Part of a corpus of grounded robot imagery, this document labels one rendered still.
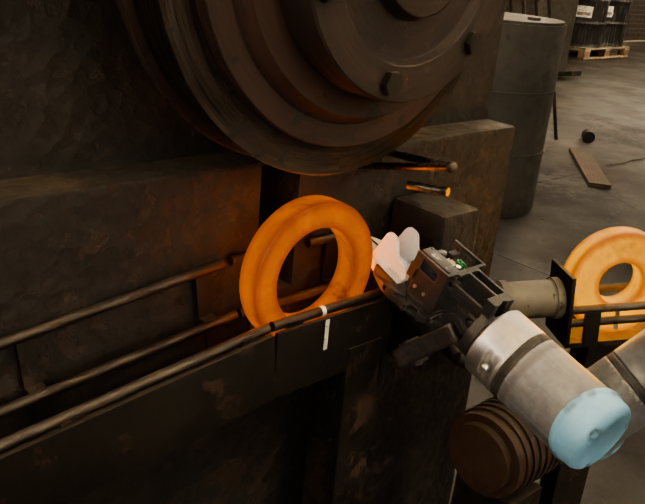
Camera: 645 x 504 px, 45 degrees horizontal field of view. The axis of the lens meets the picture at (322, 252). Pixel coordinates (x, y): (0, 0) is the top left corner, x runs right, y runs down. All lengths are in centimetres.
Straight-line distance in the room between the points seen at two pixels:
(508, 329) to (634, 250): 33
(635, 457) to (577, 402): 130
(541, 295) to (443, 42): 44
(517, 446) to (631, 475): 98
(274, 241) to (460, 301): 23
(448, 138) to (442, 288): 32
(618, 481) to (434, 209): 114
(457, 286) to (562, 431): 20
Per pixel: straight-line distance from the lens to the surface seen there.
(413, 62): 79
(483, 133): 122
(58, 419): 78
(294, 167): 82
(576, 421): 85
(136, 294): 86
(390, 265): 98
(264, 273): 87
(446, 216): 104
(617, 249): 115
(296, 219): 87
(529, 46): 355
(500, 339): 88
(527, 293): 112
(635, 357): 98
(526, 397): 87
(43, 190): 80
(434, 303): 92
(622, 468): 209
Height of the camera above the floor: 111
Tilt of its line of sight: 21 degrees down
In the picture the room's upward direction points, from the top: 5 degrees clockwise
